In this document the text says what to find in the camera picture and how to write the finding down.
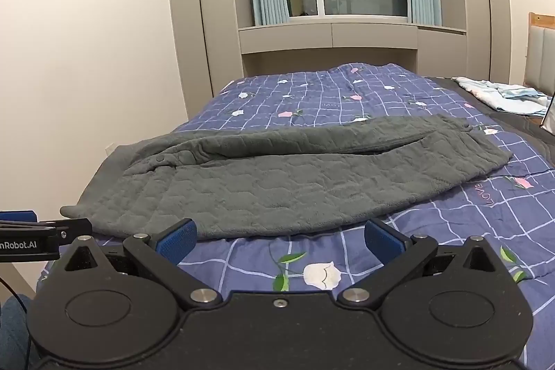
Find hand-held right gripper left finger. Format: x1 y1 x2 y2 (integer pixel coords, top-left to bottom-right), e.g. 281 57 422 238
64 218 223 310

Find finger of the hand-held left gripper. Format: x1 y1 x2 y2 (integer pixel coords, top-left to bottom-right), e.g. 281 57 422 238
0 210 37 224
0 218 93 245

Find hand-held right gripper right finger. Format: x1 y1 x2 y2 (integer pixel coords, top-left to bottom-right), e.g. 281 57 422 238
337 218 496 308

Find grey quilted pants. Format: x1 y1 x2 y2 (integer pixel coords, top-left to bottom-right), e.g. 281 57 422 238
60 113 514 241

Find person's leg in jeans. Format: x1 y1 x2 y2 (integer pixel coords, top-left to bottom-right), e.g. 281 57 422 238
0 294 42 370

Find blue checkered floral quilt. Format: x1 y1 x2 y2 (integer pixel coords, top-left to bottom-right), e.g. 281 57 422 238
37 62 555 370

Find grey bed sheet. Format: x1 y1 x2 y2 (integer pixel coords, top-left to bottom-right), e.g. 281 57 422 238
422 76 555 171

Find light blue crumpled cloth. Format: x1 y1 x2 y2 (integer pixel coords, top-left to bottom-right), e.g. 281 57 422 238
453 76 551 117

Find beige window cabinet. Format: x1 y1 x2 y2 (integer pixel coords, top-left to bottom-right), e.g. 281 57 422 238
238 20 468 78

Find white bag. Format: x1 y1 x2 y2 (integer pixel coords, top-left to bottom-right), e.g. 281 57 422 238
540 93 555 133

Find beige wardrobe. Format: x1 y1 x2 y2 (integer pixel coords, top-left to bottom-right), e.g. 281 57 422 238
451 0 513 84
165 0 244 120

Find thin dark cable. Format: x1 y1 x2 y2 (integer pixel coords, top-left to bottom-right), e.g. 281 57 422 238
0 277 31 358

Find padded headboard with wooden frame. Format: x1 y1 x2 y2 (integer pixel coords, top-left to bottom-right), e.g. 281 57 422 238
524 11 555 93

